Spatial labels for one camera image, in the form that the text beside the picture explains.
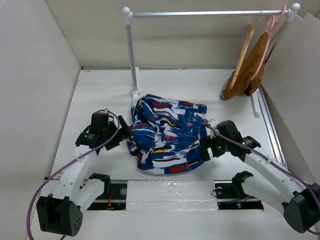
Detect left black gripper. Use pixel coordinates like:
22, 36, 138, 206
102, 116, 134, 150

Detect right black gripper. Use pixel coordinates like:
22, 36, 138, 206
199, 131, 230, 161

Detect blue white red patterned trousers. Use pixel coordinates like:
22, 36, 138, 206
127, 94, 207, 175

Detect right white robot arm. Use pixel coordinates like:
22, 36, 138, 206
200, 136, 320, 234

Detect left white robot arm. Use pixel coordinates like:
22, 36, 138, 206
36, 110, 133, 237

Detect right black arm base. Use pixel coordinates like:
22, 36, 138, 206
211, 180, 264, 211

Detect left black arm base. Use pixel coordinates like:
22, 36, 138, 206
88, 182, 128, 211

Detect brown trousers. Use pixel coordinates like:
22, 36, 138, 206
221, 32, 269, 100

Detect wooden hanger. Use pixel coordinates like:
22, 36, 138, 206
230, 16, 259, 89

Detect pink hanger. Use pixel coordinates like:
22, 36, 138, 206
250, 4, 287, 81

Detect white clothes rack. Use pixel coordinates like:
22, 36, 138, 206
122, 3, 301, 108

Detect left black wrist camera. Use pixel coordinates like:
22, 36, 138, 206
89, 112, 109, 134

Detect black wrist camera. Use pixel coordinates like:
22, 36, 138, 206
217, 120, 242, 143
89, 112, 109, 134

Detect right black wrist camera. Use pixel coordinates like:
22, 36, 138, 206
217, 120, 242, 143

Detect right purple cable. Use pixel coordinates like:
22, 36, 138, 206
203, 118, 320, 236

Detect aluminium rail right side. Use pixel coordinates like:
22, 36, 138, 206
257, 88, 287, 167

